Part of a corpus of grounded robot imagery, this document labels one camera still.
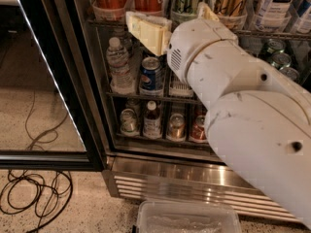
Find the empty white shelf tray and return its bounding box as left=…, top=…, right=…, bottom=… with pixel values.
left=169, top=73, right=193, bottom=98

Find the green can middle shelf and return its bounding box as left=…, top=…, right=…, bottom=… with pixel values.
left=259, top=39, right=286, bottom=59

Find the front Pepsi can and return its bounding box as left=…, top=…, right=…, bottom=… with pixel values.
left=139, top=57, right=163, bottom=95

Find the red can bottom shelf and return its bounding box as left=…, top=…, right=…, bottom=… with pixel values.
left=190, top=116, right=207, bottom=143

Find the open glass fridge door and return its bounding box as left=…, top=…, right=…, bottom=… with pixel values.
left=0, top=0, right=106, bottom=171

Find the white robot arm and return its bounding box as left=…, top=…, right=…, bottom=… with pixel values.
left=125, top=4, right=311, bottom=227

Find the gold tall can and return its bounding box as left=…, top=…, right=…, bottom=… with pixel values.
left=214, top=0, right=247, bottom=29

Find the clear water bottle middle shelf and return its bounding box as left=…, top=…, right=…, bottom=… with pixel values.
left=106, top=37, right=134, bottom=94

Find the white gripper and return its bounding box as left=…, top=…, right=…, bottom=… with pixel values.
left=125, top=2, right=238, bottom=82

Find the stainless steel fridge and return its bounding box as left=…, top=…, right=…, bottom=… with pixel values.
left=33, top=0, right=311, bottom=225

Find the silver can bottom left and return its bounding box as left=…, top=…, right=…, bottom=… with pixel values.
left=120, top=109, right=138, bottom=136

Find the brown juice bottle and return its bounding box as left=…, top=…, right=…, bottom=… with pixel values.
left=143, top=101, right=161, bottom=139

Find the clear plastic bin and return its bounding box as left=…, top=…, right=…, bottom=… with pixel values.
left=135, top=200, right=242, bottom=233

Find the white blue tall can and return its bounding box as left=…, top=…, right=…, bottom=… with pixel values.
left=252, top=0, right=293, bottom=33

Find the gold can bottom shelf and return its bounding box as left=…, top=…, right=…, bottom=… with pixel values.
left=167, top=114, right=186, bottom=141

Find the orange tall can left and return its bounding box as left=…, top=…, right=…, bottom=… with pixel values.
left=92, top=0, right=127, bottom=21

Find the tall green tea can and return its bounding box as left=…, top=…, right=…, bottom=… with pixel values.
left=171, top=0, right=203, bottom=24

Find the black floor cable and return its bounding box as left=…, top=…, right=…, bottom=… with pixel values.
left=0, top=169, right=74, bottom=233

